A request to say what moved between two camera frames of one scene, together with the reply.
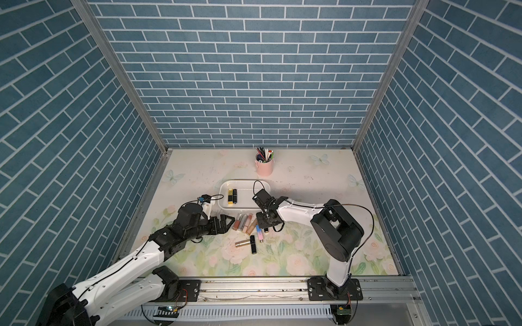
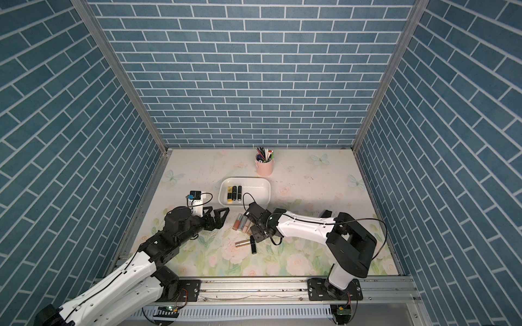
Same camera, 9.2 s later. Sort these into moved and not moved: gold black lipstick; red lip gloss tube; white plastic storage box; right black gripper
Moved: right black gripper
Not moved: white plastic storage box; red lip gloss tube; gold black lipstick
